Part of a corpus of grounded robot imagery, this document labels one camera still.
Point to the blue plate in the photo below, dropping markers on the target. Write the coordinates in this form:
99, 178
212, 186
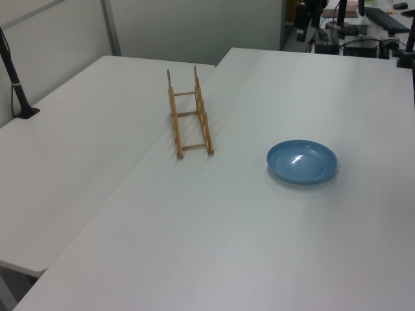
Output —
301, 162

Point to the wooden plate rack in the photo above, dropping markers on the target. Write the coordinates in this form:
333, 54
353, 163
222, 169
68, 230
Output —
175, 115

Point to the black power adapter box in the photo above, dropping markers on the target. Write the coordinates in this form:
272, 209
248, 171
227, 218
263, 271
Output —
325, 43

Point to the dark brown upright box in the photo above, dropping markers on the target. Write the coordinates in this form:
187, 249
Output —
301, 19

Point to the black electronics box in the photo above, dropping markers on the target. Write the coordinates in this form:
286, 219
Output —
360, 48

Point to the black monitor stand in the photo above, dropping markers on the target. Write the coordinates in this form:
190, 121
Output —
342, 16

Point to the black pole with table clamp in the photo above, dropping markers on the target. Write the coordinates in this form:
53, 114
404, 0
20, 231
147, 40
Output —
407, 58

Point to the black computer keyboard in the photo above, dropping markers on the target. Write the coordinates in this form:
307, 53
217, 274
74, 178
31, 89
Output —
387, 19

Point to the black computer mouse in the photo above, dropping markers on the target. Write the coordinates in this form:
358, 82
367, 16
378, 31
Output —
400, 5

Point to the black camera stand pole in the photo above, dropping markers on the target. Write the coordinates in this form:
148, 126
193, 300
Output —
16, 87

